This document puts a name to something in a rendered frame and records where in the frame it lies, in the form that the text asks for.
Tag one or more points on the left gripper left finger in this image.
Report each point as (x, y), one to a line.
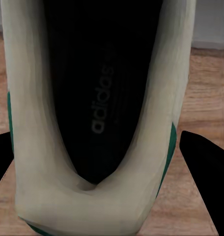
(6, 153)

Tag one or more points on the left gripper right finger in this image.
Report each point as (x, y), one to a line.
(205, 161)

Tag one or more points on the gym shoe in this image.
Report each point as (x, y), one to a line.
(95, 90)

